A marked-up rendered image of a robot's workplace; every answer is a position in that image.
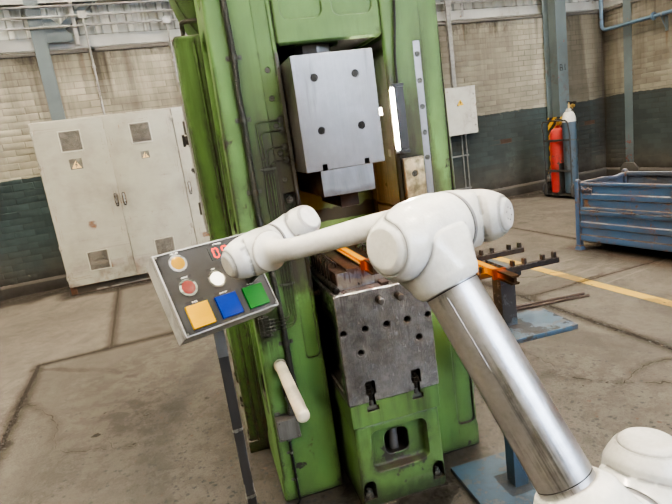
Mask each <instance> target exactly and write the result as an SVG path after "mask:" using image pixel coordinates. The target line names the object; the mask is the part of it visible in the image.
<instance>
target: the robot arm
mask: <svg viewBox="0 0 672 504"><path fill-rule="evenodd" d="M513 221H514V212H513V207H512V204H511V202H510V200H509V199H507V198H506V197H505V196H504V195H503V194H500V193H498V192H495V191H491V190H486V189H470V190H449V191H441V192H437V193H427V194H423V195H420V196H417V197H413V198H411V199H408V200H405V201H403V202H401V203H398V204H396V205H395V206H394V207H392V208H391V209H390V210H386V211H382V212H378V213H374V214H370V215H367V216H363V217H360V218H356V219H353V220H349V221H346V222H343V223H340V224H336V225H333V226H330V227H326V228H323V229H320V230H319V228H320V224H321V221H320V218H319V216H318V214H317V213H316V212H315V210H314V209H313V208H311V207H310V206H307V205H301V206H298V207H295V208H293V209H291V210H289V211H288V212H287V213H286V214H283V215H281V216H280V217H279V218H277V219H276V220H274V221H273V222H271V223H269V224H267V225H265V226H263V227H260V228H256V229H254V230H251V231H249V232H247V233H245V234H243V235H241V236H239V237H237V238H235V239H234V240H232V241H231V242H230V243H229V244H228V245H227V246H226V247H225V248H224V250H223V252H222V256H221V262H222V265H223V268H224V270H225V271H226V273H227V274H228V275H229V276H231V277H233V278H235V279H246V280H247V283H248V284H250V283H253V282H254V280H255V279H256V278H257V277H258V276H259V275H261V276H263V275H264V273H267V272H270V271H275V270H277V269H279V268H280V267H281V266H282V265H283V264H284V262H286V261H291V260H295V259H300V258H304V257H308V256H312V255H316V254H320V253H324V252H328V251H332V250H336V249H340V248H344V247H348V246H352V245H356V244H360V243H364V242H367V244H366V247H367V254H368V257H369V260H370V262H371V264H372V266H373V268H374V269H375V270H376V271H377V272H378V273H379V274H380V275H382V276H383V277H385V278H386V279H388V280H390V281H393V282H396V283H399V284H401V285H402V286H403V287H404V288H405V289H406V290H408V291H409V292H410V293H411V294H412V295H413V296H414V297H415V298H416V299H418V300H419V301H421V302H425V301H427V302H428V304H429V306H430V308H431V309H432V311H433V313H434V315H435V316H436V318H437V320H438V322H439V323H440V325H441V327H442V328H443V330H444V332H445V334H446V335H447V337H448V339H449V341H450V342H451V344H452V346H453V348H454V349H455V351H456V353H457V354H458V356H459V358H460V360H461V361H462V363H463V365H464V367H465V368H466V370H467V372H468V374H469V375H470V377H471V379H472V380H473V382H474V384H475V386H476V387H477V389H478V391H479V393H480V394H481V396H482V398H483V400H484V401H485V403H486V405H487V406H488V408H489V410H490V412H491V413H492V415H493V417H494V419H495V420H496V422H497V424H498V426H499V427H500V429H501V431H502V432H503V434H504V436H505V438H506V439H507V441H508V443H509V445H510V446H511V448H512V450H513V452H514V453H515V455H516V457H517V458H518V460H519V462H520V464H521V465H522V467H523V469H524V471H525V472H526V474H527V476H528V478H529V479H530V481H531V483H532V484H533V486H534V488H535V490H536V493H535V497H534V502H533V504H672V436H670V435H669V434H667V433H665V432H662V431H660V430H657V429H653V428H647V427H631V428H627V429H625V430H623V431H621V432H619V433H617V434H615V435H614V436H613V438H612V439H611V440H610V441H609V442H608V444H607V445H606V447H605V448H604V450H603V452H602V458H601V465H600V466H599V468H596V467H593V466H592V465H591V464H590V462H589V460H588V459H587V457H586V455H585V454H584V452H583V450H582V449H581V447H580V445H579V444H578V442H577V440H576V439H575V437H574V435H573V434H572V432H571V430H570V429H569V427H568V426H567V424H566V422H565V421H564V419H563V417H562V416H561V414H560V412H559V411H558V409H557V407H556V406H555V404H554V402H553V401H552V399H551V397H550V396H549V394H548V392H547V391H546V389H545V387H544V386H543V384H542V382H541V381H540V379H539V377H538V376H537V374H536V372H535V371H534V369H533V367H532V366H531V364H530V362H529V361H528V359H527V357H526V356H525V354H524V352H523V351H522V349H521V347H520V346H519V344H518V342H517V341H516V339H515V337H514V336H513V334H512V333H511V331H510V329H509V328H508V326H507V324H506V323H505V321H504V319H503V318H502V316H501V314H500V313H499V311H498V309H497V308H496V306H495V304H494V303H493V301H492V299H491V298H490V296H489V294H488V293H487V291H486V289H485V288H484V286H483V284H482V283H481V281H480V279H479V278H478V276H477V274H476V273H477V272H478V261H477V259H476V255H475V251H474V248H476V247H478V246H480V245H482V244H483V242H491V241H494V240H496V239H498V238H500V237H502V236H503V235H505V234H506V233H507V232H508V231H509V229H510V228H511V227H512V225H513Z"/></svg>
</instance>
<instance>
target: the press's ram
mask: <svg viewBox="0 0 672 504"><path fill-rule="evenodd" d="M280 71H281V77H282V84H283V90H284V97H285V103H286V110H287V116H288V123H289V129H290V136H291V142H292V149H293V155H294V162H295V168H296V172H302V173H313V172H319V171H323V170H332V169H338V168H345V167H351V166H357V165H364V164H365V163H368V164H370V163H376V162H383V161H385V156H384V148H383V139H382V131H381V122H380V115H383V110H382V107H380V108H379V105H378V97H377V88H376V80H375V71H374V63H373V54H372V48H362V49H352V50H343V51H333V52H323V53H314V54H304V55H294V56H289V57H288V58H287V59H286V60H285V61H284V62H283V63H282V64H281V65H280Z"/></svg>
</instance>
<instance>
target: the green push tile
mask: <svg viewBox="0 0 672 504"><path fill-rule="evenodd" d="M241 290H242V292H243V295H244V297H245V299H246V301H247V303H248V306H249V308H250V310H251V309H254V308H257V307H259V306H262V305H265V304H267V303H269V302H270V300H269V298H268V296H267V294H266V292H265V290H264V288H263V286H262V283H261V282H259V283H256V284H253V285H250V286H247V287H244V288H242V289H241Z"/></svg>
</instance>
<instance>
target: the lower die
mask: <svg viewBox="0 0 672 504"><path fill-rule="evenodd" d="M346 248H348V249H350V250H352V251H354V252H355V253H357V254H359V255H361V256H362V257H364V258H366V259H368V258H369V257H368V254H367V253H365V251H364V250H363V251H362V249H361V248H360V249H358V247H357V248H355V245H352V246H348V247H346ZM322 254H324V255H325V256H326V257H328V258H329V259H331V260H332V261H334V262H335V263H336V268H335V266H334V263H333V265H332V264H331V263H329V264H328V270H329V276H330V279H331V280H330V281H331V282H332V283H334V284H335V285H336V286H337V287H338V288H339V290H345V289H349V288H354V287H359V286H363V285H368V284H372V283H377V282H378V280H380V279H386V278H385V277H383V276H382V275H380V274H375V275H371V274H369V273H368V272H366V271H365V269H364V270H361V265H360V263H359V262H358V261H356V260H354V259H353V258H351V257H350V256H348V255H346V254H345V253H343V252H341V251H340V250H338V249H336V250H332V251H328V252H324V253H322ZM386 280H387V279H386ZM357 283H360V285H357Z"/></svg>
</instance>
